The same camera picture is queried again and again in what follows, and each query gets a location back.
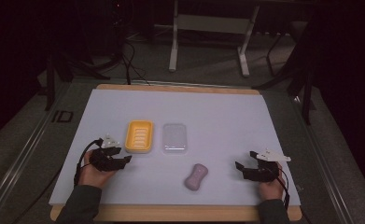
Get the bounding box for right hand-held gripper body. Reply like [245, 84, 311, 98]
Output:
[243, 148, 292, 184]

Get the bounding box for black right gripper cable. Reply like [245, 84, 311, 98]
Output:
[263, 163, 292, 211]

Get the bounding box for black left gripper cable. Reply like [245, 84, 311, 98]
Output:
[73, 138, 104, 188]

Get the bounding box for pink soap bar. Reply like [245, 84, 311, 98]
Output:
[183, 162, 209, 192]

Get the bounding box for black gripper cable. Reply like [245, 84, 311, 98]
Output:
[263, 163, 292, 211]
[73, 138, 104, 188]

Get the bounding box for person's right hand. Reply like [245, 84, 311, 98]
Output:
[257, 162, 286, 202]

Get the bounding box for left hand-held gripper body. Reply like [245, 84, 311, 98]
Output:
[89, 133, 122, 173]

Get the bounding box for white metal desk frame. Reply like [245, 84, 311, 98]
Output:
[167, 0, 261, 78]

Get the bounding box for black chair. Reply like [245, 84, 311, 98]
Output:
[252, 18, 317, 126]

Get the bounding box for black floor cables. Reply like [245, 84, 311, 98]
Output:
[119, 39, 151, 86]

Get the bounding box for white table mat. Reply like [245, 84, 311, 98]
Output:
[49, 88, 302, 207]

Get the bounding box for clear plastic tray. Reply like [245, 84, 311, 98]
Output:
[161, 122, 189, 154]

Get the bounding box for yellow soap dish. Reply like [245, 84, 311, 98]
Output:
[124, 119, 155, 154]

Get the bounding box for person's left hand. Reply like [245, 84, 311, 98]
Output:
[77, 148, 119, 189]

